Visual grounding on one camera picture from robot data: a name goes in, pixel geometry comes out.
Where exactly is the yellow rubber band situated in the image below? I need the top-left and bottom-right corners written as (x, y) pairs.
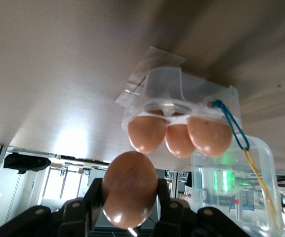
top-left (243, 148), bottom-right (280, 229)

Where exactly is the clear plastic egg box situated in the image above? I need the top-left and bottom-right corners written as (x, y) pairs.
top-left (121, 66), bottom-right (285, 237)

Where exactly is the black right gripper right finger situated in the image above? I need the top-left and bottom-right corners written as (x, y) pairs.
top-left (151, 178), bottom-right (252, 237)

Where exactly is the black bag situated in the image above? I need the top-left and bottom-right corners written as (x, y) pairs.
top-left (3, 152), bottom-right (51, 175)

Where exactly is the brown egg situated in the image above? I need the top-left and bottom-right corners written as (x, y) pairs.
top-left (164, 124), bottom-right (197, 158)
top-left (127, 116), bottom-right (167, 155)
top-left (187, 116), bottom-right (233, 158)
top-left (101, 151), bottom-right (159, 230)

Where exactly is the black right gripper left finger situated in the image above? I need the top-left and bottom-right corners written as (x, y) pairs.
top-left (0, 177), bottom-right (104, 237)

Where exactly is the blue rubber band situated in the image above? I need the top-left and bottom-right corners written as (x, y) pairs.
top-left (210, 99), bottom-right (250, 151)

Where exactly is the clear plastic egg carton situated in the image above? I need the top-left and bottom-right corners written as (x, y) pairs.
top-left (115, 45), bottom-right (187, 107)

